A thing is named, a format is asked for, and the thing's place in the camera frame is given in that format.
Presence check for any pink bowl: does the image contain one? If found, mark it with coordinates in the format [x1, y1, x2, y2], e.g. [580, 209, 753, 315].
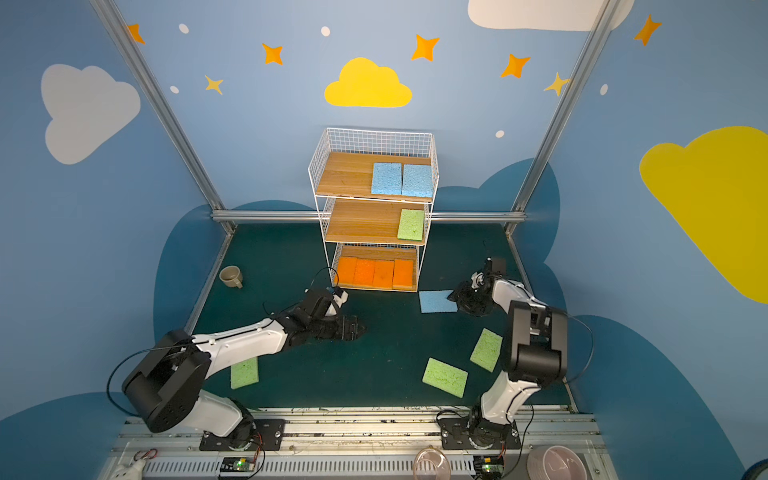
[526, 445, 588, 480]

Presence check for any blue sponge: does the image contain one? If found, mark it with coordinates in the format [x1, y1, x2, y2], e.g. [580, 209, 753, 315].
[371, 162, 402, 196]
[418, 290, 458, 314]
[401, 164, 433, 198]

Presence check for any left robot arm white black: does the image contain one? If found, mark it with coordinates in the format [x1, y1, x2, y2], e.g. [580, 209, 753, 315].
[121, 287, 366, 449]

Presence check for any white wire three-tier shelf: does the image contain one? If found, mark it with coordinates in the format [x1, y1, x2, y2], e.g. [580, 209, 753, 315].
[308, 127, 439, 292]

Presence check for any aluminium frame post right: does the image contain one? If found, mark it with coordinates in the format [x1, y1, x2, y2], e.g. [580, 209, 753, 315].
[505, 0, 622, 240]

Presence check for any beige ceramic mug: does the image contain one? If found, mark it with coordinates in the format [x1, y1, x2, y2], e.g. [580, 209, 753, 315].
[218, 265, 243, 289]

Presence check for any clear plastic bowl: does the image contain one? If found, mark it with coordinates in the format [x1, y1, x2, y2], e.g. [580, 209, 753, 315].
[412, 446, 452, 480]

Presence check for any aluminium frame rail back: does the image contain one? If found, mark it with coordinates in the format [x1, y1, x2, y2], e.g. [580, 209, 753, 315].
[211, 210, 526, 224]

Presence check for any orange sponge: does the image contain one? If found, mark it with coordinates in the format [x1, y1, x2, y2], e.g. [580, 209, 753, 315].
[353, 258, 376, 288]
[373, 260, 395, 290]
[335, 256, 358, 285]
[392, 259, 415, 291]

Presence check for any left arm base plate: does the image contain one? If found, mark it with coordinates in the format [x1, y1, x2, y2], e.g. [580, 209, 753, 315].
[199, 419, 286, 452]

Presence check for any green sponge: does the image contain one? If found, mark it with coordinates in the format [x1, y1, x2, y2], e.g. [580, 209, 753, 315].
[422, 358, 468, 398]
[397, 209, 425, 242]
[230, 357, 260, 390]
[470, 328, 503, 372]

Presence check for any aluminium frame post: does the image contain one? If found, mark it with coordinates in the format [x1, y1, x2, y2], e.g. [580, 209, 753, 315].
[505, 0, 622, 240]
[90, 0, 225, 213]

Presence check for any blue sponge front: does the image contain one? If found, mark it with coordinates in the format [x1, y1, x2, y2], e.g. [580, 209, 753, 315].
[371, 162, 402, 196]

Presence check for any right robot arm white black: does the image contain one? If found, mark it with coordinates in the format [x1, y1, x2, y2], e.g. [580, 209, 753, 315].
[449, 272, 568, 437]

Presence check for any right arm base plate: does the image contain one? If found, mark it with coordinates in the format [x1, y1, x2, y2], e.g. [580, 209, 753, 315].
[437, 417, 522, 450]

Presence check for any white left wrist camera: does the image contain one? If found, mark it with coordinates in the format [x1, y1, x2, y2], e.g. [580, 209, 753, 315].
[328, 287, 349, 312]

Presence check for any aluminium frame post left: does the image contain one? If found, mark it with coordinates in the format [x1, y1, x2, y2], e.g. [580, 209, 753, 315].
[90, 0, 225, 213]

